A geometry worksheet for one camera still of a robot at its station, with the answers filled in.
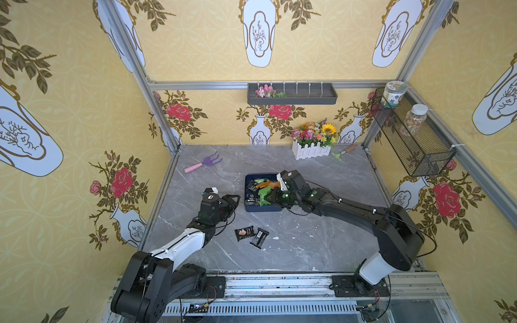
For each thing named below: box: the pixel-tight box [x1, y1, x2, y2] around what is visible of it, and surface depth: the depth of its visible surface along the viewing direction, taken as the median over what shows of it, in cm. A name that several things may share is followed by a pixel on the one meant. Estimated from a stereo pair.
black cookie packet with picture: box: [234, 225, 256, 242], surface depth 88 cm
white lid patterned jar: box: [380, 80, 409, 109], surface depth 87 cm
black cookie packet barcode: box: [249, 227, 270, 250], surface depth 87 cm
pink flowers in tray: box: [255, 84, 287, 98], surface depth 89 cm
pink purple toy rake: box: [183, 150, 223, 174], surface depth 116 cm
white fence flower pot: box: [292, 139, 332, 161], surface depth 114 cm
